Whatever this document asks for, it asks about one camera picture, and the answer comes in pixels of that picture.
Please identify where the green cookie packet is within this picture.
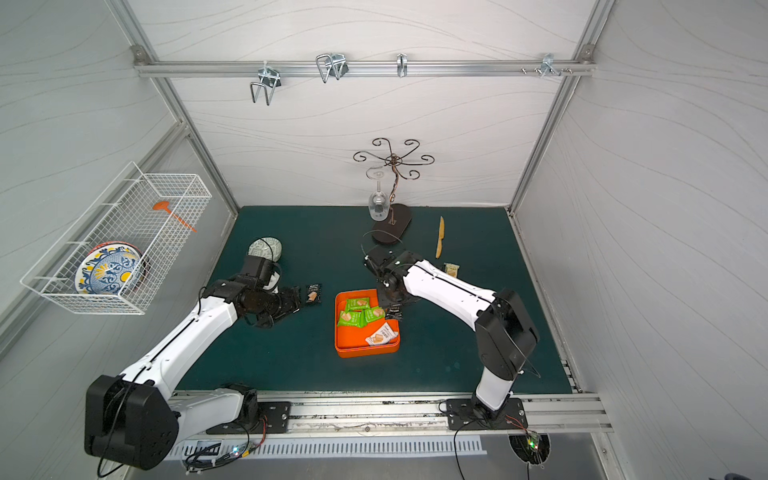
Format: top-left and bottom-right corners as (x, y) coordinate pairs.
(344, 297), (371, 312)
(363, 307), (386, 325)
(337, 311), (367, 328)

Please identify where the white packet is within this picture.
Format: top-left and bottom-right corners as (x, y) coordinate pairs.
(366, 322), (399, 346)

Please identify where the orange storage box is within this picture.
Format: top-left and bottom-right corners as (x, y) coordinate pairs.
(334, 289), (401, 358)

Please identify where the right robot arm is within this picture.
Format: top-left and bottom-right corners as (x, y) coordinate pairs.
(363, 245), (540, 415)

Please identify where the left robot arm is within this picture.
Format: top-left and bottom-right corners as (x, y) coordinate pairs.
(84, 256), (302, 470)

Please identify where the black scrolled glass stand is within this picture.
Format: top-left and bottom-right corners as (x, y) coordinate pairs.
(352, 137), (435, 246)

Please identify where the clear wine glass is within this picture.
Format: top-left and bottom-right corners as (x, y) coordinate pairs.
(366, 169), (390, 222)

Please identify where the yellow wooden knife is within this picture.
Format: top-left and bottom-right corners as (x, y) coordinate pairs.
(435, 216), (446, 259)

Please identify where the blue yellow patterned plate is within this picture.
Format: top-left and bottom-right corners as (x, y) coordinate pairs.
(74, 242), (144, 295)

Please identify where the small metal clip hook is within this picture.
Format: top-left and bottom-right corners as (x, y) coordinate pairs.
(396, 53), (408, 78)

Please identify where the looped metal hook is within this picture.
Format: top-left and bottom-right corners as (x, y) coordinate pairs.
(315, 53), (349, 83)

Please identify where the double prong metal hook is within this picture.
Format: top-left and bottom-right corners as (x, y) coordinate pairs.
(249, 62), (282, 106)

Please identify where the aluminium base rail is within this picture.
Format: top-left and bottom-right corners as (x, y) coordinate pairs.
(119, 391), (613, 442)

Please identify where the white wire basket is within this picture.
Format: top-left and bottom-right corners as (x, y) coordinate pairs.
(20, 163), (212, 315)

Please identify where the aluminium top rail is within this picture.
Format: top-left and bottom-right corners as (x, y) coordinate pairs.
(134, 57), (597, 79)

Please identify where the right metal hook bracket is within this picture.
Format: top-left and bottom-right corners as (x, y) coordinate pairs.
(520, 54), (573, 78)

